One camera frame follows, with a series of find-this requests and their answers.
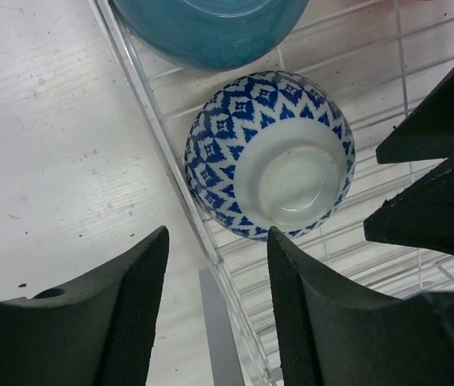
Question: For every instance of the blue white patterned bowl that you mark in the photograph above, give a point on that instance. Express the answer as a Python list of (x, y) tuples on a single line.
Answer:
[(270, 149)]

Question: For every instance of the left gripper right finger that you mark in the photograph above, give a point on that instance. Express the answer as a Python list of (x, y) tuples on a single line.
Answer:
[(333, 331)]

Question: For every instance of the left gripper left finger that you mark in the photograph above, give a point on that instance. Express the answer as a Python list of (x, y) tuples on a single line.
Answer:
[(97, 329)]

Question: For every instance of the blue plastic bowl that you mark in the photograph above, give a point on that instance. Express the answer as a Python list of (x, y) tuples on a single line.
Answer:
[(211, 35)]

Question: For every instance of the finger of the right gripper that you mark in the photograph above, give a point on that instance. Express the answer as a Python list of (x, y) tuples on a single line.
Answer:
[(421, 216), (427, 132)]

